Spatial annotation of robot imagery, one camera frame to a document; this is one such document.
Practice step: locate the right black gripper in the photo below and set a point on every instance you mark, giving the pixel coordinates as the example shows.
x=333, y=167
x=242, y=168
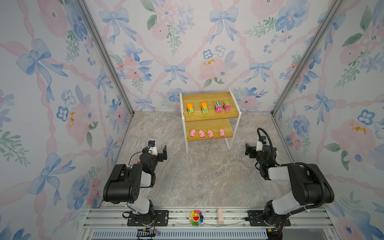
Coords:
x=252, y=151

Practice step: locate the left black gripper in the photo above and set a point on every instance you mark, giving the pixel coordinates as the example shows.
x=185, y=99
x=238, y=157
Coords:
x=160, y=158

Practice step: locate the pink pig toy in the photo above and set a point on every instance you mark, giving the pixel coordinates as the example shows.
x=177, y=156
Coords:
x=202, y=134
x=192, y=133
x=222, y=132
x=210, y=133

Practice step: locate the pink truck green top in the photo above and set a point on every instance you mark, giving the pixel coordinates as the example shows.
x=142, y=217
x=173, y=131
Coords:
x=227, y=106

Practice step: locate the green truck orange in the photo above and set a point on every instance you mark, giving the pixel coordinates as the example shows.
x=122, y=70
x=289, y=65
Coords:
x=190, y=109
x=204, y=108

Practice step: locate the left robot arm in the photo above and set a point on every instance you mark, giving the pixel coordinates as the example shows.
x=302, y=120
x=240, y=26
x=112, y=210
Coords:
x=125, y=182

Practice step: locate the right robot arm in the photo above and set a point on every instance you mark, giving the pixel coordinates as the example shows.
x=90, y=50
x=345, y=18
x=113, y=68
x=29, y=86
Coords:
x=309, y=187

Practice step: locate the colourful smiling flower plush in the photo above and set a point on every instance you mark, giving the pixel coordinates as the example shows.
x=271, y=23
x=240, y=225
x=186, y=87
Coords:
x=196, y=218

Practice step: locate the pink eraser block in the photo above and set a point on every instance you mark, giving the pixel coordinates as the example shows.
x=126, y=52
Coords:
x=220, y=216

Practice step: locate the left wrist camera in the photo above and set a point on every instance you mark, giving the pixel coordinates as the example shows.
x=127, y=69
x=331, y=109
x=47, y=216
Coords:
x=152, y=148

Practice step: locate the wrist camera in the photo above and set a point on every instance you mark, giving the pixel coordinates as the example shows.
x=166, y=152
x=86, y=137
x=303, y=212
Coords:
x=152, y=148
x=262, y=141

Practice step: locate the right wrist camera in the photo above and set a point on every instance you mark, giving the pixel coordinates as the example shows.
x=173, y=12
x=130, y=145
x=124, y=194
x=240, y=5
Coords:
x=262, y=141

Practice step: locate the wooden two-tier shelf white frame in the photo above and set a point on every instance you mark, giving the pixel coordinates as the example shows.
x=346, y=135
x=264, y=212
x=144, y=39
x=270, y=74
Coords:
x=229, y=121

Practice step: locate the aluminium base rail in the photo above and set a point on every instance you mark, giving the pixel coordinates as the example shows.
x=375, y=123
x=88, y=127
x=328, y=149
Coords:
x=111, y=223

